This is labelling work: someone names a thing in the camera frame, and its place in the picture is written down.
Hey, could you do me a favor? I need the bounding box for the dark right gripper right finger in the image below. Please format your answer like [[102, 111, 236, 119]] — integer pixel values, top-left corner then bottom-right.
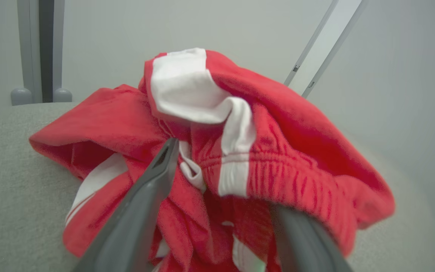
[[270, 205, 355, 272]]

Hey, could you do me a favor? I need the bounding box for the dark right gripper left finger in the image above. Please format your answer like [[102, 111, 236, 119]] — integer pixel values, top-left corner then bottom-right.
[[72, 138, 180, 272]]

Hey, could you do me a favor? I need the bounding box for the red garment with white stripes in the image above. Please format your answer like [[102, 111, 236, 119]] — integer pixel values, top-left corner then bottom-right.
[[28, 47, 396, 272]]

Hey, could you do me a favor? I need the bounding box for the grey fabric sofa seat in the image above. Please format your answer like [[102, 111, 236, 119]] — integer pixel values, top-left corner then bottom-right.
[[0, 101, 435, 272]]

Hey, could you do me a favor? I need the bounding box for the grey upright partition leg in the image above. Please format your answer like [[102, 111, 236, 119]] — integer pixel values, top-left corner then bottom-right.
[[53, 0, 73, 104], [11, 0, 40, 107]]

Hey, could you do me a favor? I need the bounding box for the white metal rail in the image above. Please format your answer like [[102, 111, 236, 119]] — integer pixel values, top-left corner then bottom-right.
[[283, 0, 366, 100]]

